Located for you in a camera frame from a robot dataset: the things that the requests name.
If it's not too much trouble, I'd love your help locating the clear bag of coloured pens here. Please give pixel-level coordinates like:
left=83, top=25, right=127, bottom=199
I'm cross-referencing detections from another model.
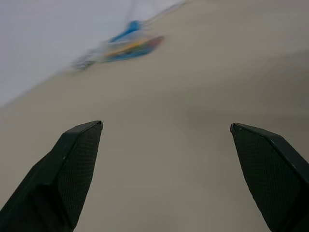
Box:
left=103, top=34, right=166, bottom=63

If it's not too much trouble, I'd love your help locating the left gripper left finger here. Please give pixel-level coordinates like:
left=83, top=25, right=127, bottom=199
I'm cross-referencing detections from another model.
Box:
left=0, top=120, right=104, bottom=232

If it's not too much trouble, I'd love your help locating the blue glue gun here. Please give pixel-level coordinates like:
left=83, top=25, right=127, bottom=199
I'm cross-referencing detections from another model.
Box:
left=108, top=20, right=143, bottom=44

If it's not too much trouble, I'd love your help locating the white glue gun cable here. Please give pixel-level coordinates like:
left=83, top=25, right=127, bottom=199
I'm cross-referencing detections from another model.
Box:
left=141, top=0, right=188, bottom=26

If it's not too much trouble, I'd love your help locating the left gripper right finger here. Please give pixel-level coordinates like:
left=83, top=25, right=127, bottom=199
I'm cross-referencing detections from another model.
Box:
left=229, top=122, right=309, bottom=232

